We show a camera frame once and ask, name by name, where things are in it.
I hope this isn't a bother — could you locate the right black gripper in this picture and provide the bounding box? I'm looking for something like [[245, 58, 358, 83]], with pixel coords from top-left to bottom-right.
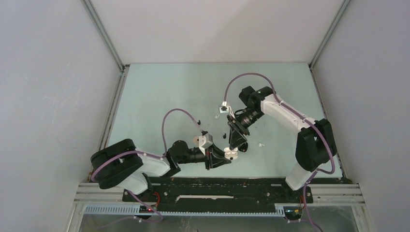
[[227, 108, 265, 150]]

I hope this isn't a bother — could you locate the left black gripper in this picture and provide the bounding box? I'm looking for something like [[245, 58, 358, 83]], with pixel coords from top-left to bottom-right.
[[177, 142, 231, 170]]

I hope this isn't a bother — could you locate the white earbud charging case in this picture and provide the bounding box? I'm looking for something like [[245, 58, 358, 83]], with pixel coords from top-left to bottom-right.
[[224, 147, 238, 160]]

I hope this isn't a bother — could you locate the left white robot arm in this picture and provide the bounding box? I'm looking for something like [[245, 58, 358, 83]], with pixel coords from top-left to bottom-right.
[[90, 139, 232, 201]]

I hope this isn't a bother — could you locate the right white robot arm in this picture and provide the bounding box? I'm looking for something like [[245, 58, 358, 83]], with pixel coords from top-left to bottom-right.
[[227, 86, 337, 202]]

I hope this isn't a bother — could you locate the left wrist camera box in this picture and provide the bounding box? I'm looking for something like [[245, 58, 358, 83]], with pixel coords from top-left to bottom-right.
[[193, 131, 213, 155]]

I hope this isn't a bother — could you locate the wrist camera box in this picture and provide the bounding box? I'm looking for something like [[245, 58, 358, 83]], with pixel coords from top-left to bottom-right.
[[219, 101, 232, 114], [193, 131, 213, 155]]

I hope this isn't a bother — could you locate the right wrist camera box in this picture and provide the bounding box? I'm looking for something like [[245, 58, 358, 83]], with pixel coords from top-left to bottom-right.
[[219, 101, 232, 114]]

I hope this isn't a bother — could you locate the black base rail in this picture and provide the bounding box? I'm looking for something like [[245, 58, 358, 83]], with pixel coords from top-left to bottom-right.
[[122, 177, 313, 214]]

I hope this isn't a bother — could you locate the grey slotted cable duct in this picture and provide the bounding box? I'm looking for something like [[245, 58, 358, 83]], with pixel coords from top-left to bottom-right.
[[85, 204, 286, 218]]

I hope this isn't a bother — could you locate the left aluminium frame post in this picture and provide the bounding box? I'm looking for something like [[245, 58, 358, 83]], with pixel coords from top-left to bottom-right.
[[80, 0, 131, 174]]

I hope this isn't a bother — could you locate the aluminium frame post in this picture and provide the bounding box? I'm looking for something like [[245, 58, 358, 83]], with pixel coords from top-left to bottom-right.
[[308, 0, 353, 161], [80, 0, 131, 174]]

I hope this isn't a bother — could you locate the right aluminium frame post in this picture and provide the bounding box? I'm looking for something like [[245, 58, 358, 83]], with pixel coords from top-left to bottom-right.
[[308, 0, 353, 161]]

